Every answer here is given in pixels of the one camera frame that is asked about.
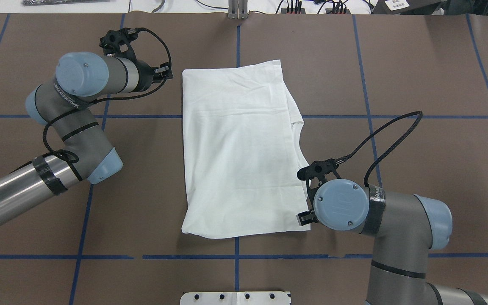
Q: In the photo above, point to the white long-sleeve printed shirt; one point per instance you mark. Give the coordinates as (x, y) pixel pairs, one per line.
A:
(241, 133)

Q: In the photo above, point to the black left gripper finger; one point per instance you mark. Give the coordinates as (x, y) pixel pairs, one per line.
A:
(163, 72)

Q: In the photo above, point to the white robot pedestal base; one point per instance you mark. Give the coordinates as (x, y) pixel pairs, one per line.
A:
(237, 298)

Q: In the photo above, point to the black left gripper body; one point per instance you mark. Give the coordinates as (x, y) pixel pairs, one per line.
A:
(145, 75)

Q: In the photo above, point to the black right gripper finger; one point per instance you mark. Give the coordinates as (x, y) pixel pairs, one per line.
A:
(307, 217)

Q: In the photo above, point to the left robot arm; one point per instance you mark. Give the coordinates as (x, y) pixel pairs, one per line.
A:
(77, 148)

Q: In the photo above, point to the aluminium frame post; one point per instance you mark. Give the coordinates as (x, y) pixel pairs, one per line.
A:
(238, 9)

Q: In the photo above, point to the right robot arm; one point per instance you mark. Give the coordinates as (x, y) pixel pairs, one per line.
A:
(405, 228)

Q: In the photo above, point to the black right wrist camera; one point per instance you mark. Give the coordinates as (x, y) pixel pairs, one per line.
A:
(320, 170)

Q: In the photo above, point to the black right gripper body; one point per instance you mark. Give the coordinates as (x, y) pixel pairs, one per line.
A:
(306, 217)

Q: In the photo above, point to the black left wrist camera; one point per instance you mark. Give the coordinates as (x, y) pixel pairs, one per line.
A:
(117, 43)

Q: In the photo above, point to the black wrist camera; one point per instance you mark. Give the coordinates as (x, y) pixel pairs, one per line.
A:
(117, 43)
(320, 170)

